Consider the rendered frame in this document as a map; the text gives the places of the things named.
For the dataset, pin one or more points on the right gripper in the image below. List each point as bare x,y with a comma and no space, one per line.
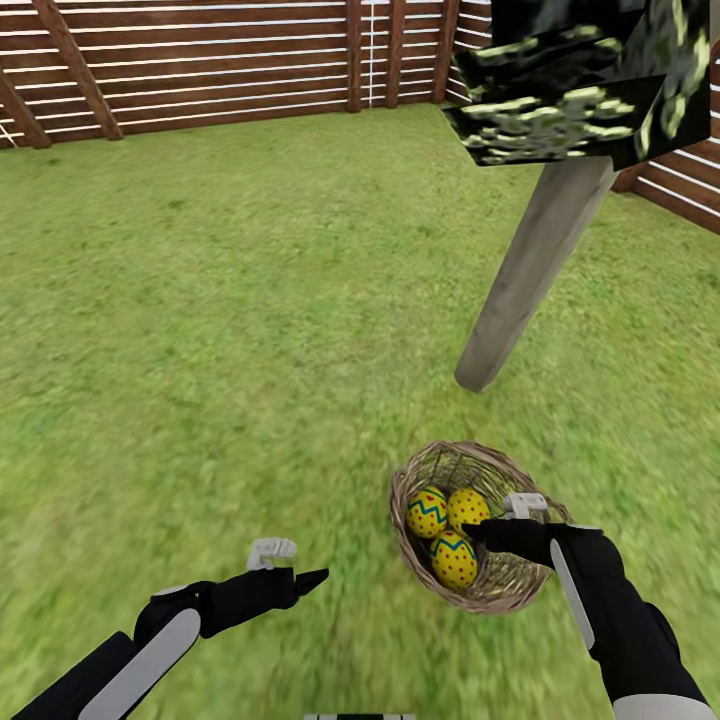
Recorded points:
503,536

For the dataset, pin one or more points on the tree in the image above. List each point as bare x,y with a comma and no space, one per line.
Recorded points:
588,87

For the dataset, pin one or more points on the wicker basket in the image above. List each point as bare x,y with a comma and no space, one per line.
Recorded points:
522,579

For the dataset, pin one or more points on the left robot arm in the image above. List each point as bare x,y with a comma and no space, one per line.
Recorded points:
110,682

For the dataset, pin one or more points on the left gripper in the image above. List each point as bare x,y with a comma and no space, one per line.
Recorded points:
263,590

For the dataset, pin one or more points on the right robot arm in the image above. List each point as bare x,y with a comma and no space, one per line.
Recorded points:
632,640

